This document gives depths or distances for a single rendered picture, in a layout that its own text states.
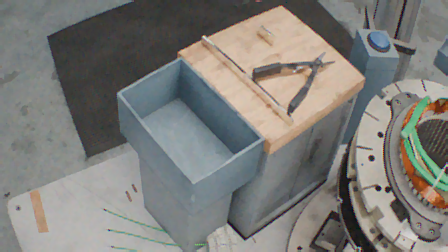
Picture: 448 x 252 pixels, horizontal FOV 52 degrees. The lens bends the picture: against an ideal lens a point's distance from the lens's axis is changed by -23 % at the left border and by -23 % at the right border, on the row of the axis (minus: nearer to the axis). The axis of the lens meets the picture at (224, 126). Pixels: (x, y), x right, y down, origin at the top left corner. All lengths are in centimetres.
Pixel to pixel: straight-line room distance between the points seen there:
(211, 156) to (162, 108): 10
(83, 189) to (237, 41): 39
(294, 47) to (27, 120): 150
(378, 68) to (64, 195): 61
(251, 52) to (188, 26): 159
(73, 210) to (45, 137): 112
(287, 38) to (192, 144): 20
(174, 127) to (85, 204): 27
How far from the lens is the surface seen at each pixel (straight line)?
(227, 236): 91
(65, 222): 97
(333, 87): 78
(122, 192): 99
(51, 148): 204
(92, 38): 238
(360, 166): 68
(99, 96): 214
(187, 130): 81
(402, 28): 114
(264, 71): 74
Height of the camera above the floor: 163
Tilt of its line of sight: 52 degrees down
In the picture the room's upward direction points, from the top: 7 degrees clockwise
